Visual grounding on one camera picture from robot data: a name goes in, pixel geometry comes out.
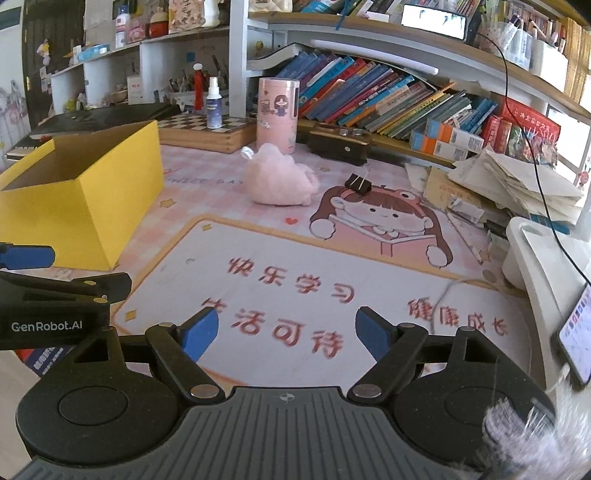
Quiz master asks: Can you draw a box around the white charging cable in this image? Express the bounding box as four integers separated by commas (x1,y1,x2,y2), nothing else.
431,276,573,393

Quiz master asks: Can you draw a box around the fluffy pale sleeve cuff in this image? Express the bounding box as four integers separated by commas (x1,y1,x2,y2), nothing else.
480,383,591,480

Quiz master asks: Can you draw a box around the black electronic keyboard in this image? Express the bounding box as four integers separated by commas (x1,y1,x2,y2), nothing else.
4,102,181,160

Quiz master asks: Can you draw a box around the black cable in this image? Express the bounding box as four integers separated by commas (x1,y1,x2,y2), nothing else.
478,25,591,282

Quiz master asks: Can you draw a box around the white desk riser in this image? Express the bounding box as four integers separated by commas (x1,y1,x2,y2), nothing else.
502,216,591,393

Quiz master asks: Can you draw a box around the wooden chessboard box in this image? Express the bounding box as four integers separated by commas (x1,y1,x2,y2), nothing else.
157,113,259,155

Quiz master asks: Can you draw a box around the white bottle with blue cap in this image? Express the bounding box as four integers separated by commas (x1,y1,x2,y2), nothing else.
115,2,131,48

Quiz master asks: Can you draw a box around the bamboo blind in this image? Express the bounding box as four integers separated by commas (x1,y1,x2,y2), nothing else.
566,16,591,100

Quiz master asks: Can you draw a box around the long row of leaning books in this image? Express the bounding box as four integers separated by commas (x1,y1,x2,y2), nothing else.
272,50,499,139

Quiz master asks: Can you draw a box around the rectangular mirror clock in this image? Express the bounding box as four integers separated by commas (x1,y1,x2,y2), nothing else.
401,4,469,40

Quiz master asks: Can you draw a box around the white shelf unit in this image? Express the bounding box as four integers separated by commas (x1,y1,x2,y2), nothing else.
50,0,591,134

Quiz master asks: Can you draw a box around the white brush holder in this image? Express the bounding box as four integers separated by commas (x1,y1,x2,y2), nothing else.
166,55,229,112

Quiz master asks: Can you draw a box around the blue and white flat box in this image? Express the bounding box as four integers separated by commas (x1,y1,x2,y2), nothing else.
75,44,112,63

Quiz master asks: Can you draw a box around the tall red bottle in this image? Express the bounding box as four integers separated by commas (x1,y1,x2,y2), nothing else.
192,63,205,112

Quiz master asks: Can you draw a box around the pink plush toy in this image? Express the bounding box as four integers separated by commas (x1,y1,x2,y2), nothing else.
243,143,320,207

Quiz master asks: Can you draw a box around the white spray bottle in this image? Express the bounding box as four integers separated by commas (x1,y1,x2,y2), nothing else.
205,77,223,130

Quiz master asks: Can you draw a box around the red round figurine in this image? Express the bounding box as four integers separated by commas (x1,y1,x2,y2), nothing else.
148,7,169,38

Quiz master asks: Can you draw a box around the red book box set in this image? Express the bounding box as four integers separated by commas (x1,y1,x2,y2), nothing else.
480,97,561,167

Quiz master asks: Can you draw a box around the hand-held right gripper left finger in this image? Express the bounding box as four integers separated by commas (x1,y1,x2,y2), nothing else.
41,307,227,407

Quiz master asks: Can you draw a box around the dark door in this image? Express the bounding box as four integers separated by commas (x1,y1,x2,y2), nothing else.
21,0,86,127

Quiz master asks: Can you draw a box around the small white printed packet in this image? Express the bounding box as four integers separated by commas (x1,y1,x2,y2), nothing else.
447,196,485,222

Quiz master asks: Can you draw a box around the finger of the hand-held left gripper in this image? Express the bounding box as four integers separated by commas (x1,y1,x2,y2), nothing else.
0,271,133,306
0,242,56,271

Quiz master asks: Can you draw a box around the row of books under ceiling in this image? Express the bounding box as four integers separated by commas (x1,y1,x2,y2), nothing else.
295,0,481,21

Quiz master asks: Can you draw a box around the black rectangular case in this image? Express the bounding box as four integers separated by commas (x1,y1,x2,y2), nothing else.
308,127,372,166

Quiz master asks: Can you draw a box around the cartoon cow decoration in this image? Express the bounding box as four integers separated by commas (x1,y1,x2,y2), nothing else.
168,0,220,34

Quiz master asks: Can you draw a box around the black smartphone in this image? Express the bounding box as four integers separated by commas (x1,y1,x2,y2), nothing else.
556,284,591,387

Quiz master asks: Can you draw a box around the pink gift box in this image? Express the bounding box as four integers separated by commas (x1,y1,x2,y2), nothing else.
129,18,151,44

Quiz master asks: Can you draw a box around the dark blue printed bag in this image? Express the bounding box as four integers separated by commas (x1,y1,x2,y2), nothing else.
14,345,77,377

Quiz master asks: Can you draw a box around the yellow cardboard box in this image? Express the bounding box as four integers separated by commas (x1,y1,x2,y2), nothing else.
0,120,166,271

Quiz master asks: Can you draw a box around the pink printed desktop mat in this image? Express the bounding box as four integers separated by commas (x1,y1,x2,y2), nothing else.
0,141,550,384

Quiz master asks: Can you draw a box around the white pen organizer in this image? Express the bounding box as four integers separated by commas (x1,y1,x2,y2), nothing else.
480,14,570,79

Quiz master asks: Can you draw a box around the black binder clip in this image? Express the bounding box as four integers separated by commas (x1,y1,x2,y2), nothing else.
344,167,374,193

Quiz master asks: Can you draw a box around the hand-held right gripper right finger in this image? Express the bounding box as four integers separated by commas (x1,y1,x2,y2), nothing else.
346,306,522,407

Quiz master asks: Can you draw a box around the stack of papers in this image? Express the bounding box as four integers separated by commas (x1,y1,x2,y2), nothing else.
406,148,585,227

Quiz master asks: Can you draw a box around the pink cartoon canister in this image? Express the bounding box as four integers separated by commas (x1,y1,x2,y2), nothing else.
256,77,301,154

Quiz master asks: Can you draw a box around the orange and white carton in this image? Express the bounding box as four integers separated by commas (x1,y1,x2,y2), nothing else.
409,129,468,162
427,117,484,153

